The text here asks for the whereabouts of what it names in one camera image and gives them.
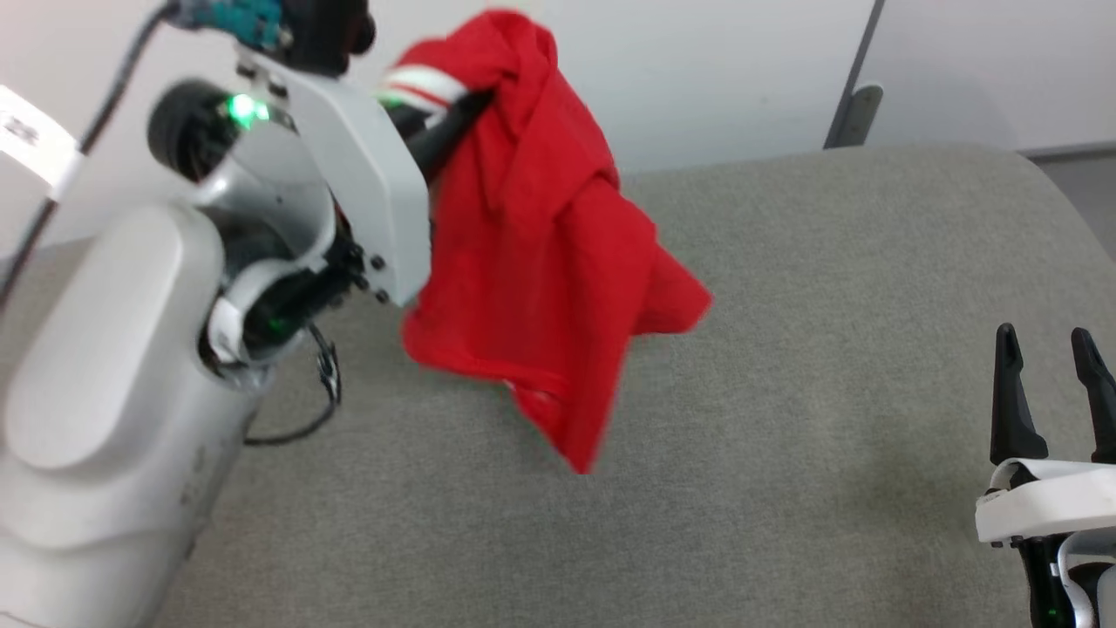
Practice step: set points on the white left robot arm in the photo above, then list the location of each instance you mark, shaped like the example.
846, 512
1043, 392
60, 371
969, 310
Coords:
105, 392

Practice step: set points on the black teal wrist camera box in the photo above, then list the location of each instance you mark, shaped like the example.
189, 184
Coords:
314, 26

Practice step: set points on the red white jersey garment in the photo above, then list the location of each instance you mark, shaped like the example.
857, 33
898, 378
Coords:
540, 262

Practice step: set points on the grey baseboard strip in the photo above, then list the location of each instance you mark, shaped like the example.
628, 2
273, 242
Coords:
1072, 150

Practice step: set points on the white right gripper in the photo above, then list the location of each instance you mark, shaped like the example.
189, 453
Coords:
1046, 501

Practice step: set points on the grey metal pole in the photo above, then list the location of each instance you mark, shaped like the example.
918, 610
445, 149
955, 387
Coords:
859, 44

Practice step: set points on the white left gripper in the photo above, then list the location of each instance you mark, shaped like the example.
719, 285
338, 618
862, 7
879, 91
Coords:
375, 192

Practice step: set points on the grey pole foot bracket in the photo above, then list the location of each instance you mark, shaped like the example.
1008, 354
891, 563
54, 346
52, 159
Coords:
863, 113

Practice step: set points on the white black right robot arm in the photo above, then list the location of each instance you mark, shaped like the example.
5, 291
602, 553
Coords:
1046, 584

